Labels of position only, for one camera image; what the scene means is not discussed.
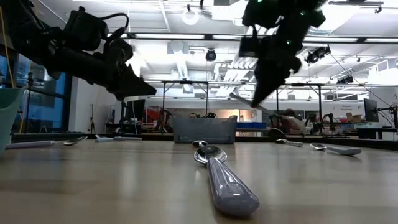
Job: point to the blue storage bins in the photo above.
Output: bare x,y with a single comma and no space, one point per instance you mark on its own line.
252,125

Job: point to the black overhead frame bar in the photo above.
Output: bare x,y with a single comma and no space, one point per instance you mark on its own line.
208,36

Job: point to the white LED light bar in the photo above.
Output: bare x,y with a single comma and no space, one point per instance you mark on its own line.
382,40
329,40
169,36
227,37

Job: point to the thin tripod stand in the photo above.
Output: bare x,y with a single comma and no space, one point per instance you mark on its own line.
92,124

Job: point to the black ceiling mounted camera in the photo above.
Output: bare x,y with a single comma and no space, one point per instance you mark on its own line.
317,55

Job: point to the blue glass window wall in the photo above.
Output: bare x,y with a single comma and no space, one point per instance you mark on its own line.
46,112

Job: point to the white ceiling duct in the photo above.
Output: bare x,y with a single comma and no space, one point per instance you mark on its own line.
182,68

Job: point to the dark grey tray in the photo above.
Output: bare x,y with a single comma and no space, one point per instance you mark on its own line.
149,137

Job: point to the white wall sign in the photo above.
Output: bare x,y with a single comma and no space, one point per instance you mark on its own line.
345,109

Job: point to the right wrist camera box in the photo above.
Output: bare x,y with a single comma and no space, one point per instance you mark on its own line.
248,46

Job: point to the cardboard box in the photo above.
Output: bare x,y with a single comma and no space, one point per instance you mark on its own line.
354,118

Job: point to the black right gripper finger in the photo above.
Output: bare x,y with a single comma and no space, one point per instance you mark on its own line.
280,74
260,81

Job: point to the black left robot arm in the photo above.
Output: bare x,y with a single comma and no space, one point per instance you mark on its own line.
37,43

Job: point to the teal plastic bin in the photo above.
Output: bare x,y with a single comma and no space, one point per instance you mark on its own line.
7,115

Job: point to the black overhead camera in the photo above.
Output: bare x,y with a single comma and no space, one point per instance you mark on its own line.
211,56

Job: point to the black side desk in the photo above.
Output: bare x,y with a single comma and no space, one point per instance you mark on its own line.
373,130

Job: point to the gray translucent plastic bin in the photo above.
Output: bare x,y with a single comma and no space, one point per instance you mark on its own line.
202,130

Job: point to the black background rig frame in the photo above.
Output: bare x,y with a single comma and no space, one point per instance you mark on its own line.
185,82

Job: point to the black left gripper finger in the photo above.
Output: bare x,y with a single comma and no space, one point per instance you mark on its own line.
127,98
133,85

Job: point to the black computer monitor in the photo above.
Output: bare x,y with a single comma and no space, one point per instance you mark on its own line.
135,110
371,110

